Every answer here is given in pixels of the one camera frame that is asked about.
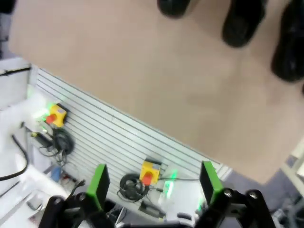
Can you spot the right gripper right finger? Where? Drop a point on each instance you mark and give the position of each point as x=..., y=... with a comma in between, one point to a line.
x=213, y=187

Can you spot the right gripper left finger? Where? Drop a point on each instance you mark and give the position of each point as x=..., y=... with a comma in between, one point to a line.
x=97, y=187

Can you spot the black leather dress shoe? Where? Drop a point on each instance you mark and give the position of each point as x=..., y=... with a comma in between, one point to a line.
x=240, y=28
x=173, y=8
x=289, y=54

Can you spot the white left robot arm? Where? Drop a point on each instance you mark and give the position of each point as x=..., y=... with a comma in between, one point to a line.
x=9, y=123

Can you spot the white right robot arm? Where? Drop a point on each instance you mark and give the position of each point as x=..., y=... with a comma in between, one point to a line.
x=183, y=202

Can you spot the yellow emergency stop button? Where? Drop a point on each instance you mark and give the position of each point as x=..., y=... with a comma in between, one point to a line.
x=58, y=114
x=150, y=172

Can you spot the black power adapter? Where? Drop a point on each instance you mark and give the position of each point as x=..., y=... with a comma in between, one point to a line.
x=152, y=209

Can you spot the grey slatted aluminium base plate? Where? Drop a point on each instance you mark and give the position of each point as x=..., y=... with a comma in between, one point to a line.
x=107, y=133

